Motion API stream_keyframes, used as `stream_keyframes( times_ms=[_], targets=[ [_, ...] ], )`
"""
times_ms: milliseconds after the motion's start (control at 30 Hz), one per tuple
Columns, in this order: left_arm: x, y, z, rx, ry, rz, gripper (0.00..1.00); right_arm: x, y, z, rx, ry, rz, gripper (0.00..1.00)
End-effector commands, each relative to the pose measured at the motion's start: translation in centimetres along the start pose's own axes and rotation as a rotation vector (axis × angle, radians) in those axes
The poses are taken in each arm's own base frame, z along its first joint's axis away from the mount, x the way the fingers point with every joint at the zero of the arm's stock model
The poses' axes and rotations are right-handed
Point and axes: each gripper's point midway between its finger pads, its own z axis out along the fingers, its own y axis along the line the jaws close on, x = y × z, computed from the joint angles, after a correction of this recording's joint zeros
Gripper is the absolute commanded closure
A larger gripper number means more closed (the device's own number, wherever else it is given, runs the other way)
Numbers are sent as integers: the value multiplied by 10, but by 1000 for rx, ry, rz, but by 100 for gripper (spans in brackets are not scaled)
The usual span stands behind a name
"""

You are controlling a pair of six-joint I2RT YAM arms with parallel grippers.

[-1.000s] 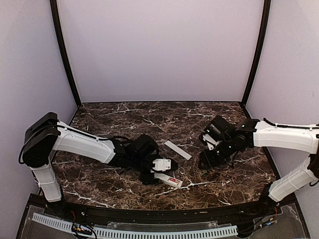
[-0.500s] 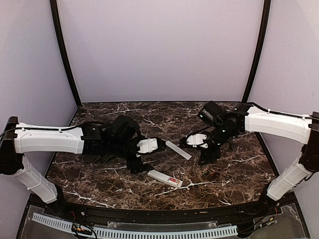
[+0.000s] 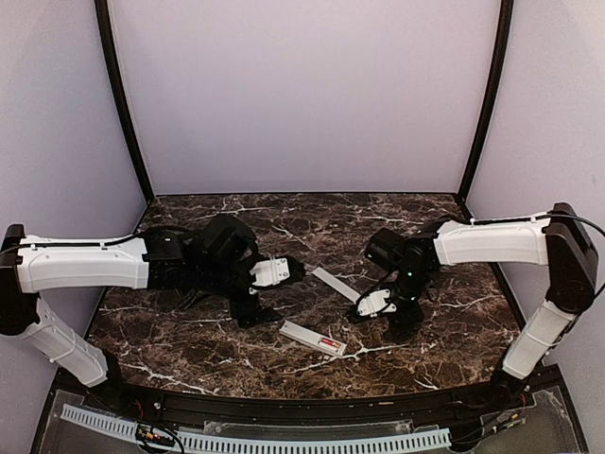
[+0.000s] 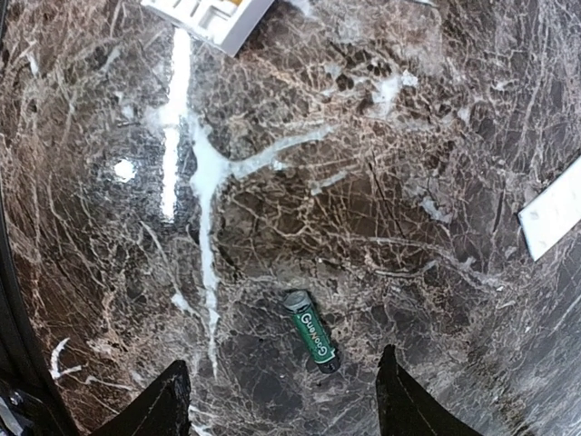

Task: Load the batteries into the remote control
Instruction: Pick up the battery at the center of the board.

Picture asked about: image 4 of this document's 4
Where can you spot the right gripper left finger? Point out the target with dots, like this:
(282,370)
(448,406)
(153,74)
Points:
(161,409)

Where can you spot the green battery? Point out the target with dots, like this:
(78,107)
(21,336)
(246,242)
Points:
(312,331)

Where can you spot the black front rail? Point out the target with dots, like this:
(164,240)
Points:
(30,402)

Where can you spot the white battery cover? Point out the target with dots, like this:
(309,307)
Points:
(552,214)

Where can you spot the white remote control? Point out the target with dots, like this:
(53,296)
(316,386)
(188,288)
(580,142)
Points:
(226,25)

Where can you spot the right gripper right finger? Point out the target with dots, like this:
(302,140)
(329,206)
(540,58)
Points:
(406,408)

